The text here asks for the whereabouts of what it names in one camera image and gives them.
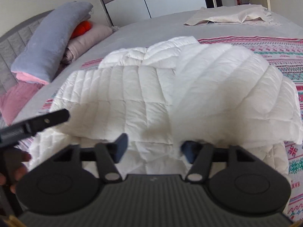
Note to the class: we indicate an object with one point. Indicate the white quilted down jacket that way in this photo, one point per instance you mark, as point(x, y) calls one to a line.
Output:
point(174, 91)

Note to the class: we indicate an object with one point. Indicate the orange red plush toy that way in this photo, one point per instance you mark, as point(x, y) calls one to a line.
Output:
point(81, 28)

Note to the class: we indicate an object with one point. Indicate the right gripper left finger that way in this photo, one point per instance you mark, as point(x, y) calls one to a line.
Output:
point(106, 157)

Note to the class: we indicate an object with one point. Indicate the red green patterned blanket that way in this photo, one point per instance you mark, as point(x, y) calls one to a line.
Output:
point(65, 189)

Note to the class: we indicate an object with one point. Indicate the beige cloth on bed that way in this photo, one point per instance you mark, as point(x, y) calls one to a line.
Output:
point(253, 15)

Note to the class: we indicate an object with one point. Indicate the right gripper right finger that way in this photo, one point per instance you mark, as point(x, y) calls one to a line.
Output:
point(205, 159)

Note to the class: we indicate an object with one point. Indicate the pink bedding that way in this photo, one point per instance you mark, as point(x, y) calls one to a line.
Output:
point(16, 98)

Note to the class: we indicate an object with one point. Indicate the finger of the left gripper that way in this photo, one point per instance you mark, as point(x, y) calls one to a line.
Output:
point(13, 134)

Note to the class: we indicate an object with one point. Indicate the beige pink pillow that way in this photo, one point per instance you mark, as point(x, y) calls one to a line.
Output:
point(81, 44)

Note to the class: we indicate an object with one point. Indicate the person's left hand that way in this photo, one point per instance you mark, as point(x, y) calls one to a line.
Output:
point(15, 159)

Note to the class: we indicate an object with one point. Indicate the grey bed sheet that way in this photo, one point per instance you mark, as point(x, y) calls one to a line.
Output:
point(152, 31)

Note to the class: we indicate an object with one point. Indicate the grey quilted headboard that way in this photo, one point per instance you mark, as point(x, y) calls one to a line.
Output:
point(13, 44)

